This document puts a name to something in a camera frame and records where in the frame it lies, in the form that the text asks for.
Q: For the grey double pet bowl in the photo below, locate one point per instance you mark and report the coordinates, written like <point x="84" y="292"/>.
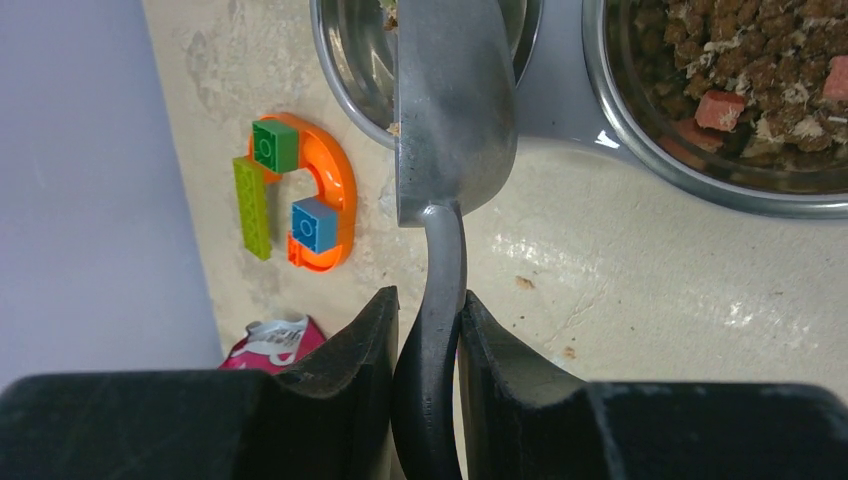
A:
<point x="575" y="84"/>

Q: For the metal food scoop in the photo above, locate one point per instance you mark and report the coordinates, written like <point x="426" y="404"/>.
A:
<point x="455" y="108"/>

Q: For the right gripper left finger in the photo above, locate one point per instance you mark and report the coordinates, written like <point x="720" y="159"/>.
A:
<point x="325" y="417"/>

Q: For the orange green toy block piece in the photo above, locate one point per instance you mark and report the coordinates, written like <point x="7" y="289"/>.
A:
<point x="320" y="230"/>

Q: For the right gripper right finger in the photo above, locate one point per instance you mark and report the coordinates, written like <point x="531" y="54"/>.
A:
<point x="526" y="418"/>

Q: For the pet food bag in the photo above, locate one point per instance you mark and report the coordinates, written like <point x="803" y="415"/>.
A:
<point x="275" y="345"/>

